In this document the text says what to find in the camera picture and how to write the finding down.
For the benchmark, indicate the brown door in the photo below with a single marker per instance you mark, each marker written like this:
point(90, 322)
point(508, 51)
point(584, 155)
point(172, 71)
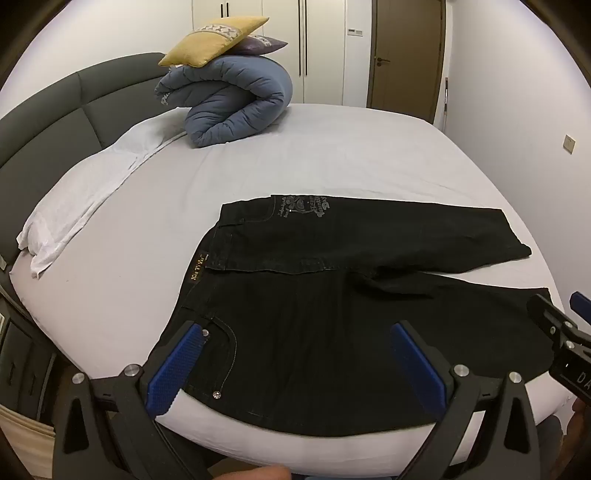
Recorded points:
point(406, 60)

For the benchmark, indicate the purple cushion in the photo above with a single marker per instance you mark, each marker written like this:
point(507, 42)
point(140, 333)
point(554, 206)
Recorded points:
point(265, 45)

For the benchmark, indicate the dark nightstand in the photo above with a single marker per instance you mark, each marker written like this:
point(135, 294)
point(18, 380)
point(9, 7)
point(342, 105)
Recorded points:
point(18, 355)

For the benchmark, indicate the person's left hand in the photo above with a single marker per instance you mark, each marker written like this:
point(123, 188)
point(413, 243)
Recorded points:
point(258, 474)

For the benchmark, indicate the blue rolled duvet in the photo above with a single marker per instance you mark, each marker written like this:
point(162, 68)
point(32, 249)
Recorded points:
point(240, 92)

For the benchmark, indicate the person's right hand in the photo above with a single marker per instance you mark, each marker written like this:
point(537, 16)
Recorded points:
point(582, 422)

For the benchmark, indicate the beige wall switch plate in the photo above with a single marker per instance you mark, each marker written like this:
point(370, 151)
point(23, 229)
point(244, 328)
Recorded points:
point(569, 142)

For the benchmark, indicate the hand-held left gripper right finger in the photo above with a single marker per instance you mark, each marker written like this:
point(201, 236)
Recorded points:
point(418, 369)

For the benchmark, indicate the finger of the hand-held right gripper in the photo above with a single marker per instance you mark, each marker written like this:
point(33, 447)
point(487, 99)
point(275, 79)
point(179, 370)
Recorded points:
point(582, 307)
point(551, 323)

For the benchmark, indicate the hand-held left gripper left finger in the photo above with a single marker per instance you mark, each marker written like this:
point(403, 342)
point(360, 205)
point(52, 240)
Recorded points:
point(173, 369)

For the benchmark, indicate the grey wall corner fixture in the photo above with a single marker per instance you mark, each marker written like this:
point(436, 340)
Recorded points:
point(446, 106)

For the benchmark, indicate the bed with white sheet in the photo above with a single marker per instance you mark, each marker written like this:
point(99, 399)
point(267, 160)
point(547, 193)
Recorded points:
point(323, 161)

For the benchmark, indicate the yellow cushion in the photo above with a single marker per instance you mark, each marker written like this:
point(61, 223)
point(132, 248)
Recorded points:
point(207, 41)

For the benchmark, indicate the white wardrobe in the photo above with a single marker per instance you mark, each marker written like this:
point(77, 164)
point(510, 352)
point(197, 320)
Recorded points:
point(323, 55)

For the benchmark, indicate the dark grey padded headboard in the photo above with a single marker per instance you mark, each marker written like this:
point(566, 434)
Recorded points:
point(46, 120)

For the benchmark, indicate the white folded pillow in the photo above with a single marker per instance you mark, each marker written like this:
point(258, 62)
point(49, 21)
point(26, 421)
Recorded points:
point(92, 184)

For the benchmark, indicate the black denim pants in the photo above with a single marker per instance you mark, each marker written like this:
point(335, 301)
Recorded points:
point(300, 323)

